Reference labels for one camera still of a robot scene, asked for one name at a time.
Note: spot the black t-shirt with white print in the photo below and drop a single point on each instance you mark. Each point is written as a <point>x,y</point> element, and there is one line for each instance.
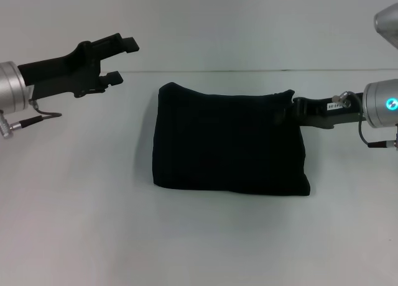
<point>230,143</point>

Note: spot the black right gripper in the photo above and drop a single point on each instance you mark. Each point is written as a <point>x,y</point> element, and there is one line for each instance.
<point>329,110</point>

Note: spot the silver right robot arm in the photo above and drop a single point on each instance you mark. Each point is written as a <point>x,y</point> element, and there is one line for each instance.
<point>384,74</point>

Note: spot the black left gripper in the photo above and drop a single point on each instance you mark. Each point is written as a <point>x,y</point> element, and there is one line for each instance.
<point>62,71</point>

